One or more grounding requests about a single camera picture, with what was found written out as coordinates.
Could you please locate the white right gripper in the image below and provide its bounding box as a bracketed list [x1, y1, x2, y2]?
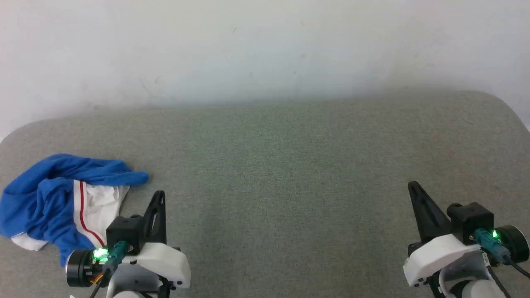
[403, 180, 485, 287]

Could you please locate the blue shirt with striped collar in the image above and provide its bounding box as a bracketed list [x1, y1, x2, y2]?
[0, 154, 149, 267]

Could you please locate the grey fabric sofa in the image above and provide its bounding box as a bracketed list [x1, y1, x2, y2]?
[0, 90, 530, 298]

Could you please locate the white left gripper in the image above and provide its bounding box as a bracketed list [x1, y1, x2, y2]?
[118, 190, 192, 289]

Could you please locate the right gripper teal plug cable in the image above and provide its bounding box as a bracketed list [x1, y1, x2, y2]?
[474, 229, 530, 279]

